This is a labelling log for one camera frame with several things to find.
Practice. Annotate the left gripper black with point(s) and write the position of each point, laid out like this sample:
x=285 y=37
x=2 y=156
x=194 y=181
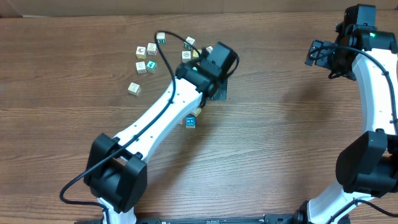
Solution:
x=218 y=91

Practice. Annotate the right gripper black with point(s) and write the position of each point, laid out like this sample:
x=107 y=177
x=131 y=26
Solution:
x=315 y=53

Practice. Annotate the plain block red car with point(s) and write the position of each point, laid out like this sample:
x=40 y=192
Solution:
x=196 y=112

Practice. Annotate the blue letter H block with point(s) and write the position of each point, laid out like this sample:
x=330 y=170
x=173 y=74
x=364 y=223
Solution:
x=190 y=122

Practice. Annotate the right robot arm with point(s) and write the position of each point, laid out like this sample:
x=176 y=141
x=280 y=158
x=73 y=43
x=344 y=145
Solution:
x=367 y=168

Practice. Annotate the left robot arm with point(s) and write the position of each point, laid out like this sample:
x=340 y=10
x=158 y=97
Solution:
x=119 y=164

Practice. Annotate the white block green side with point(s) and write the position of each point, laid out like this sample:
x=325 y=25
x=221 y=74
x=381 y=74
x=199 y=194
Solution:
x=209 y=49

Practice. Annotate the yellow top block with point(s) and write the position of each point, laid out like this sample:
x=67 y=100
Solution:
x=196 y=54

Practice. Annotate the plain block red drawing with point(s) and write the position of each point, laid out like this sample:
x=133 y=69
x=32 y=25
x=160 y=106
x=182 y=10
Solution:
x=186 y=56

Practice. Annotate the white block teal side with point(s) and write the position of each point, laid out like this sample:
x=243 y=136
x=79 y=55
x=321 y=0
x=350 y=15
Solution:
x=189 y=43

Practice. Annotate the green number 4 block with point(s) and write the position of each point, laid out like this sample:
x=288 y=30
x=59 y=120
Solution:
x=151 y=66

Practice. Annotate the plain block K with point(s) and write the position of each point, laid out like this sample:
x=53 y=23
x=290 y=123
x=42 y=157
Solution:
x=151 y=49

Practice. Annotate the block with teal side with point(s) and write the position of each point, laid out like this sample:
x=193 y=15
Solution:
x=160 y=37

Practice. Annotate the plain wooden block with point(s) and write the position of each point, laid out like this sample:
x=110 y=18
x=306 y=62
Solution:
x=141 y=67

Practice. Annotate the plain block letter T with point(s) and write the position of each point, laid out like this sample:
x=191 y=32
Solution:
x=134 y=89

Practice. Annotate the block with red picture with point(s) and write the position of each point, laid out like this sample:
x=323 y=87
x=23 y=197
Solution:
x=141 y=52

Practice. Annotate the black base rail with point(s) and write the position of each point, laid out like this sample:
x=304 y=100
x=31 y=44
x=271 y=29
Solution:
x=267 y=219

